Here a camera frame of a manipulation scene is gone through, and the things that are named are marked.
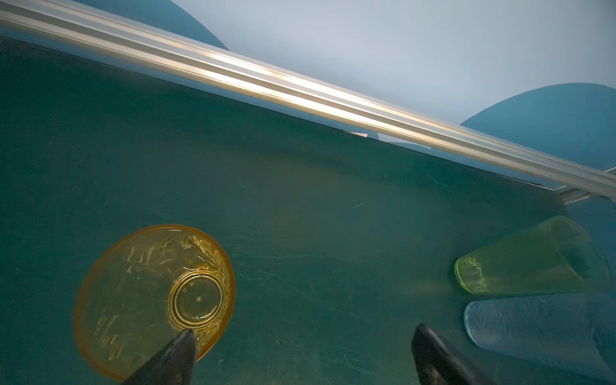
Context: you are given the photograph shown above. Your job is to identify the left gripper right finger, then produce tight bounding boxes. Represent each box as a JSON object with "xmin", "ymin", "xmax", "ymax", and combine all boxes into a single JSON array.
[{"xmin": 412, "ymin": 323, "xmax": 495, "ymax": 385}]

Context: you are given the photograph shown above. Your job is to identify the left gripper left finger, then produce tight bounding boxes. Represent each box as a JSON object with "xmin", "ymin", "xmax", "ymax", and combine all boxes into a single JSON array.
[{"xmin": 122, "ymin": 329, "xmax": 197, "ymax": 385}]

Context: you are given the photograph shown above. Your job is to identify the tall yellow glass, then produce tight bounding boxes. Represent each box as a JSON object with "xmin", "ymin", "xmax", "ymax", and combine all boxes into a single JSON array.
[{"xmin": 74, "ymin": 225, "xmax": 236, "ymax": 380}]

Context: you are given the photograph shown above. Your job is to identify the tall pale blue glass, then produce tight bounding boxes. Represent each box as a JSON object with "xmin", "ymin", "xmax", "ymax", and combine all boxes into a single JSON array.
[{"xmin": 464, "ymin": 293, "xmax": 615, "ymax": 382}]

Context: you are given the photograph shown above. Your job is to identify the tall pale green glass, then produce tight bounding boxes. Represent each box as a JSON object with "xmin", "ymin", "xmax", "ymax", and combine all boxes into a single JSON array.
[{"xmin": 454, "ymin": 216, "xmax": 611, "ymax": 296}]

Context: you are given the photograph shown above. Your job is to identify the back horizontal aluminium bar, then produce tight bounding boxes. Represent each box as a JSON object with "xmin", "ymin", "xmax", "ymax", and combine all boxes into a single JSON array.
[{"xmin": 0, "ymin": 0, "xmax": 616, "ymax": 201}]

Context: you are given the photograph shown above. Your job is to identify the right aluminium frame post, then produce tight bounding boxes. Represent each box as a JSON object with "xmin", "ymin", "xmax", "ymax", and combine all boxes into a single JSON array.
[{"xmin": 548, "ymin": 160, "xmax": 615, "ymax": 205}]

